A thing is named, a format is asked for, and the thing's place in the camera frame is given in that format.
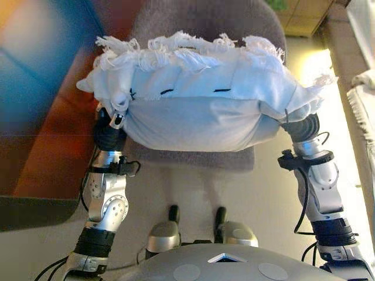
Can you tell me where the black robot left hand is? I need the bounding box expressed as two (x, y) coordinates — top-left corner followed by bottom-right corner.
(93, 107), (128, 153)

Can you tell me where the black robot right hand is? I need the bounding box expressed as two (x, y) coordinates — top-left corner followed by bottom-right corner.
(281, 112), (321, 145)

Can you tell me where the white fringed cushion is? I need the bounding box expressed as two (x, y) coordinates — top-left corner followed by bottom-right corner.
(76, 30), (338, 153)

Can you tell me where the beige wooden nightstand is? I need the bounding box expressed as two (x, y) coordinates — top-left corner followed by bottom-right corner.
(275, 0), (335, 39)

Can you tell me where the silver robot left leg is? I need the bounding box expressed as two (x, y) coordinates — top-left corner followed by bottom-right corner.
(145, 204), (182, 260)

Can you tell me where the silver robot leg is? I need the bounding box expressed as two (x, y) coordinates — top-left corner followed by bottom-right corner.
(213, 205), (259, 249)
(145, 204), (182, 260)

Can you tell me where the silver robot right leg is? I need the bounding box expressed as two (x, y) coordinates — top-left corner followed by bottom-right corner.
(213, 205), (259, 249)

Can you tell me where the grey upholstered armchair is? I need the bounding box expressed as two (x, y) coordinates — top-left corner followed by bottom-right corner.
(128, 0), (288, 171)

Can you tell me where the grey robot torso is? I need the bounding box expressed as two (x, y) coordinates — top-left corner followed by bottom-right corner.
(117, 244), (346, 281)

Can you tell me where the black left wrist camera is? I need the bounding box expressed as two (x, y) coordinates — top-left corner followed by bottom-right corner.
(87, 156), (142, 178)

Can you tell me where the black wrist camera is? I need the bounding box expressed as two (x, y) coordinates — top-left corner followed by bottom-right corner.
(277, 149), (335, 172)
(87, 156), (142, 178)

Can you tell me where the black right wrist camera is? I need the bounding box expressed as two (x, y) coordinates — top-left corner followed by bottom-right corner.
(277, 149), (335, 172)

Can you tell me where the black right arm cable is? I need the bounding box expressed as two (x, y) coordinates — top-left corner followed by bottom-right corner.
(294, 166), (316, 235)

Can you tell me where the beige upholstered bed frame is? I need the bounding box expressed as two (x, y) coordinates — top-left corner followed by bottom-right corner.
(321, 0), (371, 88)

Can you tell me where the black floor cable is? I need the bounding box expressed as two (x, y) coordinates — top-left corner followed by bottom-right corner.
(34, 256), (70, 281)

